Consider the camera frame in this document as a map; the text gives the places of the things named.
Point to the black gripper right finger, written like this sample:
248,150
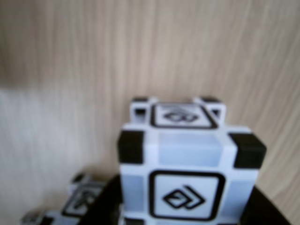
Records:
264,211

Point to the white cube with crossed symbol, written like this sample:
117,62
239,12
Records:
79,201

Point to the white cube with diamonds symbol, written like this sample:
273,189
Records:
187,152

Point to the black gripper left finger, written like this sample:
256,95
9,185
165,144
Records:
110,206

